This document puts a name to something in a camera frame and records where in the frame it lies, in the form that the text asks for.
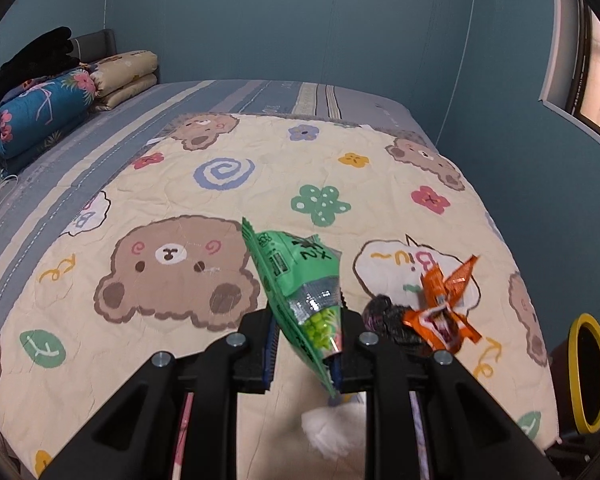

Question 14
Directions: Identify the grey bed headboard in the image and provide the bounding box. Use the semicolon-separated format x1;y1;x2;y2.
70;28;117;63

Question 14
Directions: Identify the green snack bag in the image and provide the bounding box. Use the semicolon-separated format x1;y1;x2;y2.
242;220;342;396

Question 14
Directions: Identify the window with dark frame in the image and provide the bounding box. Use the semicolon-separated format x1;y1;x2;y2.
539;0;600;144

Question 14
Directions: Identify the bear pattern cream quilt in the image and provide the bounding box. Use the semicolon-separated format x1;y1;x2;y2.
0;112;558;476

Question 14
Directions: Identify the yellow rimmed trash bin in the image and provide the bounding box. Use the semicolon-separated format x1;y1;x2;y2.
550;313;600;436

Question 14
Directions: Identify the white plastic bag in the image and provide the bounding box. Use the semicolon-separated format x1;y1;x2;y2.
301;402;366;460

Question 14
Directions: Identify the bed with striped sheet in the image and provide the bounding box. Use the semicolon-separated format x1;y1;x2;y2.
0;80;434;330

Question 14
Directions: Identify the black clothes pile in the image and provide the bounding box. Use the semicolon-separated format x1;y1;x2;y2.
0;26;80;102

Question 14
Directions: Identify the beige folded blanket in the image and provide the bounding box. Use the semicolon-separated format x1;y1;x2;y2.
90;50;159;112

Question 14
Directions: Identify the blue floral folded duvet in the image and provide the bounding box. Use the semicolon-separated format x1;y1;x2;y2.
0;67;96;177

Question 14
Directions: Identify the pink cloth scrap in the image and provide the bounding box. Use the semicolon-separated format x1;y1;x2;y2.
172;392;194;480

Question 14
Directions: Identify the orange snack wrapper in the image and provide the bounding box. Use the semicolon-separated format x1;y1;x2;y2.
402;255;482;354

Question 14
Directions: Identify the black plastic bag purple print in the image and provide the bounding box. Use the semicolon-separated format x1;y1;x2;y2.
362;295;432;356

